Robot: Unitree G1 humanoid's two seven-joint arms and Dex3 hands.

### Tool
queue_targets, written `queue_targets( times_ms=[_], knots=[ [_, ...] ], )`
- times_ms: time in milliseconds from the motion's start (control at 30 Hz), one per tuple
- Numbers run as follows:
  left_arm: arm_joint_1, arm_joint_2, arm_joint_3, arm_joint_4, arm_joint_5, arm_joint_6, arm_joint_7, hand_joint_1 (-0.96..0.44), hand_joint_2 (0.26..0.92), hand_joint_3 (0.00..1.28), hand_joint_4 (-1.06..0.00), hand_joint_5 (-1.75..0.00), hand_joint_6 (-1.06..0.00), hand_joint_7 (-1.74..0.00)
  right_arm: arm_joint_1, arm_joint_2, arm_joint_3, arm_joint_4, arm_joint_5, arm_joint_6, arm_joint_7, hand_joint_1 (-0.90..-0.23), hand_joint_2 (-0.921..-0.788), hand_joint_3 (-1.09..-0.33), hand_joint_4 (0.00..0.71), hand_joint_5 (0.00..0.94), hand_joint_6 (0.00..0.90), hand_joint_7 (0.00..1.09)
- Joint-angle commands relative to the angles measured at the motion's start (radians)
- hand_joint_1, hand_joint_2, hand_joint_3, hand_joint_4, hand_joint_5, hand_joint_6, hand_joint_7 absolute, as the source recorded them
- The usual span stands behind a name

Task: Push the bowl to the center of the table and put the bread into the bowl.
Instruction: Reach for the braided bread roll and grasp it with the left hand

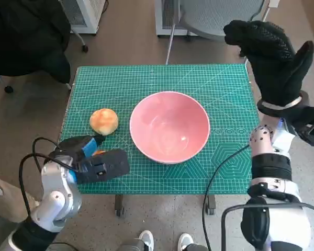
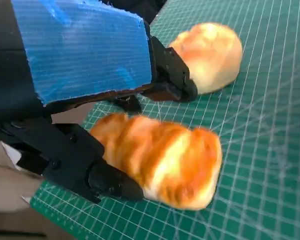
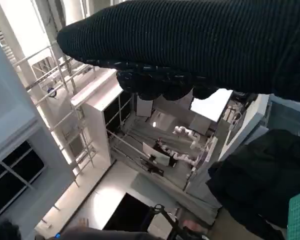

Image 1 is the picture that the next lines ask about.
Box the black left hand blue tape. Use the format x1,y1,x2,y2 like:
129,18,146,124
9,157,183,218
48,135,106,168

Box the black knitted gloved right hand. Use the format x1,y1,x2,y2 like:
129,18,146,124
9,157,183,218
223,19,314,106

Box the round toy bread bun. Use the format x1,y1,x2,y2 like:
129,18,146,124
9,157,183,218
89,108,119,136

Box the pink bowl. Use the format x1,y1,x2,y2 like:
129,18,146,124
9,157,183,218
129,91,211,165

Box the grey mesh chair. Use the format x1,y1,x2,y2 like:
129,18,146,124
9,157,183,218
165,0,281,65

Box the black table leg caster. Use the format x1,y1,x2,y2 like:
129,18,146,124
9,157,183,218
206,195,216,215
114,195,126,217

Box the person's leg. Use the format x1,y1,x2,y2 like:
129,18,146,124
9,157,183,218
0,169,42,223

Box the office chair with casters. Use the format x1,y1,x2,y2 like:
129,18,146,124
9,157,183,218
0,31,89,94

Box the green cutting mat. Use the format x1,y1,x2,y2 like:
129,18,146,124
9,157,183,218
58,63,260,196

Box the grey leg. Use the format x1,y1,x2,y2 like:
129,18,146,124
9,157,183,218
184,243,212,251
119,240,147,251

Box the white perforated cabinet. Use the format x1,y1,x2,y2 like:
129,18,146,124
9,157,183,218
59,0,107,34
154,0,192,37

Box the white shoe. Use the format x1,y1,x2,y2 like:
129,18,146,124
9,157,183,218
177,232,195,249
138,230,154,251

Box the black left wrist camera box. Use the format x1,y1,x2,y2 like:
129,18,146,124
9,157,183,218
75,148,130,185

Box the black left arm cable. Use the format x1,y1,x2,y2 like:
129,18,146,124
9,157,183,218
18,137,76,220

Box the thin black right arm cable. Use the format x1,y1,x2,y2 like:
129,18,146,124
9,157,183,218
201,145,252,251

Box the thick black looped cable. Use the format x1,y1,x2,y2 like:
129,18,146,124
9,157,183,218
221,202,314,251

